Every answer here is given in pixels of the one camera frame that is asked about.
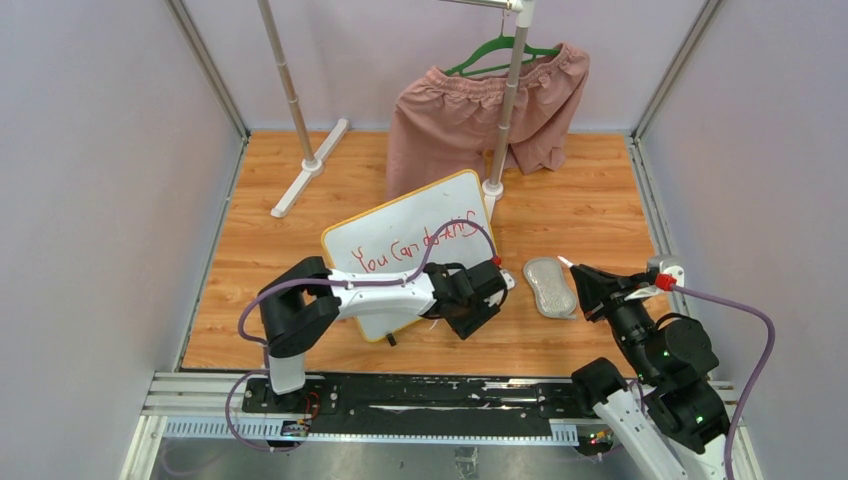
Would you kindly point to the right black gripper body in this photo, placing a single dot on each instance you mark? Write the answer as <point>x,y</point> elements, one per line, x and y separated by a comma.
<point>630,314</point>

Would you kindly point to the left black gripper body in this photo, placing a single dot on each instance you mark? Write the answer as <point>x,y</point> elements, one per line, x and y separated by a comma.
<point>473,315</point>

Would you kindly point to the white red marker pen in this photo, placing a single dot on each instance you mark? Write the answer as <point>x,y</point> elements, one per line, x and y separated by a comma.
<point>567,263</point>

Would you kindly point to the yellow framed whiteboard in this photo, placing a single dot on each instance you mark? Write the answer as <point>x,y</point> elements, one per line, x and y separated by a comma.
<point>448,215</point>

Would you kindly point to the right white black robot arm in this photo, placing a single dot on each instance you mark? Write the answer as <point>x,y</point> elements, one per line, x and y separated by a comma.
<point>679,428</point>

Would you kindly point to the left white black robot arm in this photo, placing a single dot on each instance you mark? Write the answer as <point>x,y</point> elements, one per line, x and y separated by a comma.
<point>298,307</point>

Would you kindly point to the grey whiteboard eraser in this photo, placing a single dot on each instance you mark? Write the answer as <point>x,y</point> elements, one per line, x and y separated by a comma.
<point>553,297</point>

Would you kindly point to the pink shorts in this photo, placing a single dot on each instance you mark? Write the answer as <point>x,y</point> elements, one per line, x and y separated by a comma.
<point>549,93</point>

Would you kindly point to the white clothes rack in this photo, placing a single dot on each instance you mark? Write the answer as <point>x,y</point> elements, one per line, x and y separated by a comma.
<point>403,136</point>

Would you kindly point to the green clothes hanger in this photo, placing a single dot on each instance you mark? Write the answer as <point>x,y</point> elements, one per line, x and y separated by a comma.
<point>501,53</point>

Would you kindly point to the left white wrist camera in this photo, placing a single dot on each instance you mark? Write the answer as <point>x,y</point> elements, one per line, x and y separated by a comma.
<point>508,279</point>

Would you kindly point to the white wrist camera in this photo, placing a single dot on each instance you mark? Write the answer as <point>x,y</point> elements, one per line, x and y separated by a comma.
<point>508,279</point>
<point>662,273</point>

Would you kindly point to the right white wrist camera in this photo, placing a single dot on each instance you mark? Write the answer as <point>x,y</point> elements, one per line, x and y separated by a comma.
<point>662,273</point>

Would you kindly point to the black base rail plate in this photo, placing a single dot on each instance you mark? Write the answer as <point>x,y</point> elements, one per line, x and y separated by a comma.
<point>438,408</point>

